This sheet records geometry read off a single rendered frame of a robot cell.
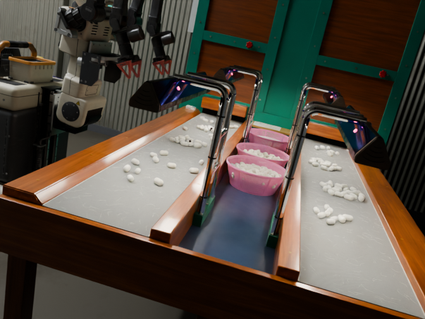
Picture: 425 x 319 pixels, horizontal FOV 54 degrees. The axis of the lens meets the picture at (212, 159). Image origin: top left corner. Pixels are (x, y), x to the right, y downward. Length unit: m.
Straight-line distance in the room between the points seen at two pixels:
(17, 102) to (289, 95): 1.59
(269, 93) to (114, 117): 2.27
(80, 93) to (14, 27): 2.98
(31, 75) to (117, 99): 2.22
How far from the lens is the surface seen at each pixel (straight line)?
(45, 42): 4.85
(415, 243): 1.48
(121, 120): 4.58
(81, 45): 2.28
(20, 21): 5.14
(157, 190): 1.37
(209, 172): 1.27
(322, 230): 1.38
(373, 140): 1.01
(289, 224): 1.28
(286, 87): 2.74
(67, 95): 2.31
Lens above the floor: 1.25
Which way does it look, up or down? 16 degrees down
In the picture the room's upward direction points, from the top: 12 degrees clockwise
